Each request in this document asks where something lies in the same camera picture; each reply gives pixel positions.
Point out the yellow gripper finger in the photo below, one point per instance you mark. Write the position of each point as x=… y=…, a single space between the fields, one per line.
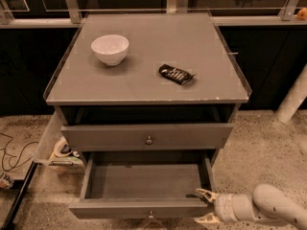
x=208 y=195
x=210 y=218

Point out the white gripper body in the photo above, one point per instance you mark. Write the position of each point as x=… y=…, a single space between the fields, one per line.
x=223 y=206

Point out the grey drawer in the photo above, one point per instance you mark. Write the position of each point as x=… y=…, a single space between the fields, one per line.
x=140 y=184
x=147 y=137

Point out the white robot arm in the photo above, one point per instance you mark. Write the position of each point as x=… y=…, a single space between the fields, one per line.
x=262 y=171

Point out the grey top drawer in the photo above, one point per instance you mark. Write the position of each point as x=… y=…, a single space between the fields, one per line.
x=147 y=137

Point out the grey drawer cabinet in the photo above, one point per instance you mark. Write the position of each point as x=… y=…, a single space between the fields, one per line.
x=85 y=91

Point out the black snack wrapper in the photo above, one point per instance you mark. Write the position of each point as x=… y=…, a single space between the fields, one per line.
x=174 y=74

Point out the tape roll in bin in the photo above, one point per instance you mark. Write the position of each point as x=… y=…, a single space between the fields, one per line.
x=61 y=148

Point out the clear plastic bin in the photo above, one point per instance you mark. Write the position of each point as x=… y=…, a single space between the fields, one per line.
x=48 y=149

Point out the white ceramic bowl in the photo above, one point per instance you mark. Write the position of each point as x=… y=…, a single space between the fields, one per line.
x=110 y=49

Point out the orange fruit on ledge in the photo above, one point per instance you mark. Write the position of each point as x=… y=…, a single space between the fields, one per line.
x=302 y=14

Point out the metal window railing frame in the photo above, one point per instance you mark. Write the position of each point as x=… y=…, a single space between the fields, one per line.
x=72 y=13

